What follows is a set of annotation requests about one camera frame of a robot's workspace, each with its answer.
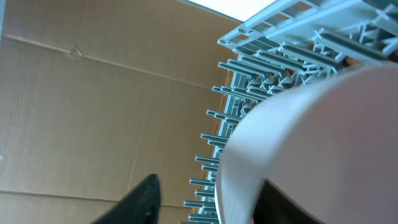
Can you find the grey plastic dish rack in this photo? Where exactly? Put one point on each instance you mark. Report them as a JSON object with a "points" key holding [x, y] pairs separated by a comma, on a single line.
{"points": [[282, 45]]}

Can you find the pink white bowl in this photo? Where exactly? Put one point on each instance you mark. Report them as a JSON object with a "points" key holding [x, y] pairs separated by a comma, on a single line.
{"points": [[330, 146]]}

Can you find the brown cardboard panel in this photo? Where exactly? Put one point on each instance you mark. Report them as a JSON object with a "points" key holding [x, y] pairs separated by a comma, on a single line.
{"points": [[98, 94]]}

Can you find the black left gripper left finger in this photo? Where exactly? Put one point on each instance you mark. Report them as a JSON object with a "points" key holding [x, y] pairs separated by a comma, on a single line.
{"points": [[140, 206]]}

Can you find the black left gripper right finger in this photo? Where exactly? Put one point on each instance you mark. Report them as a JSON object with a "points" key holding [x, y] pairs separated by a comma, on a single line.
{"points": [[273, 207]]}

